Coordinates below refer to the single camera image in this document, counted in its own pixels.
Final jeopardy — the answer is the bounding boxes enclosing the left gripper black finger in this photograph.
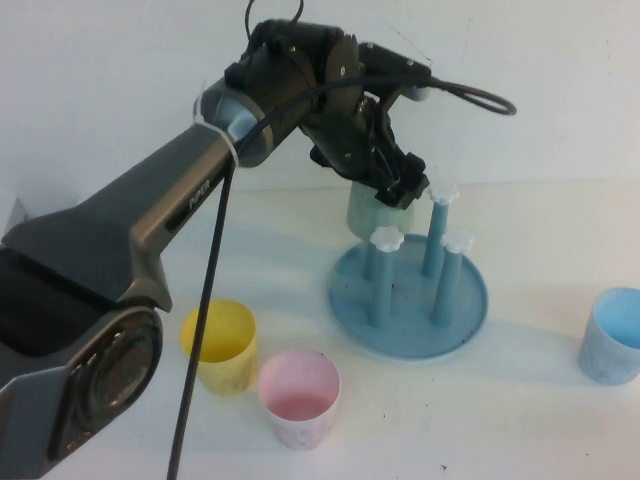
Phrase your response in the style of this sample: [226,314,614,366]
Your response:
[401,151,431,195]
[373,186,417,211]

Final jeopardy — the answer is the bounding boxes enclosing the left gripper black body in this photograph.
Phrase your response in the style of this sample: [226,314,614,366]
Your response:
[298,91,410,190]

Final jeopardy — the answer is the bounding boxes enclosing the green plastic cup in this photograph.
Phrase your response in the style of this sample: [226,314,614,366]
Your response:
[346,180,417,240]

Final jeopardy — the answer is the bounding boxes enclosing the blue cup stand white caps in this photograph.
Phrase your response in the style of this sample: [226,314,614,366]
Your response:
[327,182,490,360]

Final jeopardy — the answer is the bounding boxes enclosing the yellow plastic cup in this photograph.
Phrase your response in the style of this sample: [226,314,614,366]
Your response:
[179,298,260,398]

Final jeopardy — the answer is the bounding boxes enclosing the pink plastic cup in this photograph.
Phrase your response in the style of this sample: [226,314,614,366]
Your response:
[257,348,342,452]

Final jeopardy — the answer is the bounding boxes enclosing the blue plastic cup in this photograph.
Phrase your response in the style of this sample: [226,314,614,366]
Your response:
[578,286,640,387]

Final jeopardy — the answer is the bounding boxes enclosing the left camera black bracket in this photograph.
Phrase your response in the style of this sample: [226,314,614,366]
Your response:
[358,41,433,97]

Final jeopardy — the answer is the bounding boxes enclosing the white cable tie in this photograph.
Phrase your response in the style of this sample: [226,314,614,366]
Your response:
[192,79,242,170]

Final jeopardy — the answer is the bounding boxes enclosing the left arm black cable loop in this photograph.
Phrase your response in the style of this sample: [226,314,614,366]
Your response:
[243,0,307,40]

